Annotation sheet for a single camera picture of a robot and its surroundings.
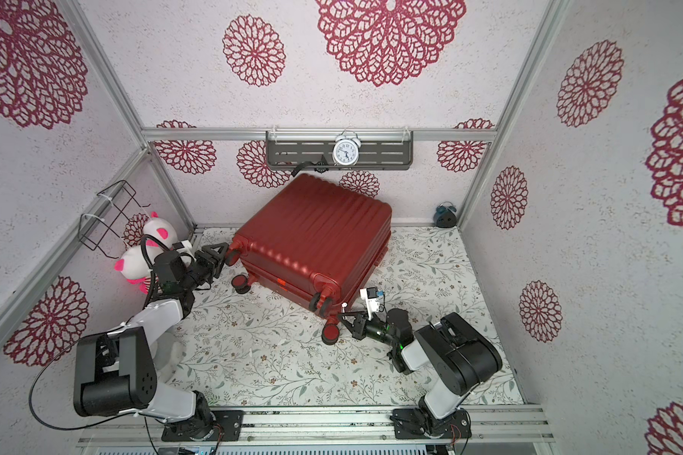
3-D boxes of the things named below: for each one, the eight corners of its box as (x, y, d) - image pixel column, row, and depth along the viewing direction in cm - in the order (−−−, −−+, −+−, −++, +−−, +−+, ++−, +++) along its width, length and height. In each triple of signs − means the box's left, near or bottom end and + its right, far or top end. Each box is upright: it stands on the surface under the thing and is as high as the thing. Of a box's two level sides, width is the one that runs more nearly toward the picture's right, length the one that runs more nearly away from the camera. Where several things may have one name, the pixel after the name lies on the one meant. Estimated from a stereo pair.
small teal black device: (436, 230, 123) (441, 216, 117) (431, 215, 129) (436, 201, 123) (453, 230, 123) (459, 216, 117) (448, 215, 129) (453, 201, 123)
